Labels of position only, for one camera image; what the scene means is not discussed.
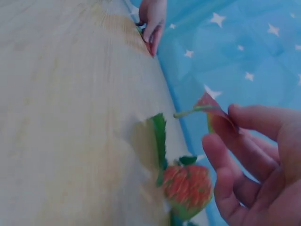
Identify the red green leaf with stem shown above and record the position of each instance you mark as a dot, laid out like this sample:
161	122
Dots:
217	113

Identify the small dark green leaf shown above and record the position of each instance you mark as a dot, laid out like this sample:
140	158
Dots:
188	160

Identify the pale green artificial leaf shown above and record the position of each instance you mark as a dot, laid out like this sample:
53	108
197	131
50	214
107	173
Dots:
147	143

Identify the person's right hand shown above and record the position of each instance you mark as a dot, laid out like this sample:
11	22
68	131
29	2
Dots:
277	188

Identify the orange red artificial leaf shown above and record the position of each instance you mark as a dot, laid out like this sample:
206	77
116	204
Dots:
188	190

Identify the person's left fingers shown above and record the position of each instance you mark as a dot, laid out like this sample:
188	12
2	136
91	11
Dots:
152	33

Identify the person's left hand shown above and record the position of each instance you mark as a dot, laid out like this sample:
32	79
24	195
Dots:
151	16

